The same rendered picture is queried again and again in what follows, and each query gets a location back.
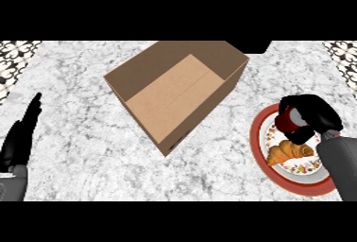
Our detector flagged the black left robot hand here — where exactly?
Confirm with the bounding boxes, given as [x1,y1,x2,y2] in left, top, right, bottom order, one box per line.
[0,92,44,174]

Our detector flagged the red rimmed floral plate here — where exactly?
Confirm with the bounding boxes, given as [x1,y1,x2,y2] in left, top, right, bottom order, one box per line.
[249,103,339,198]

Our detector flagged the golden croissant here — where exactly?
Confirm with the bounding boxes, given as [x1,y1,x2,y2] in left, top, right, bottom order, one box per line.
[268,140,318,167]

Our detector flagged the brown cardboard box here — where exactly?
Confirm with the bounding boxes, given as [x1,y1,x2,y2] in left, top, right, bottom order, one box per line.
[103,41,252,158]

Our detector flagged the red can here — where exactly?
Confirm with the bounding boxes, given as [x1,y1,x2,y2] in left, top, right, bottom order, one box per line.
[274,106,312,133]

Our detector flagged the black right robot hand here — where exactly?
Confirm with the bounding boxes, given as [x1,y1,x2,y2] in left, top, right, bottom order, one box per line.
[278,94,346,146]

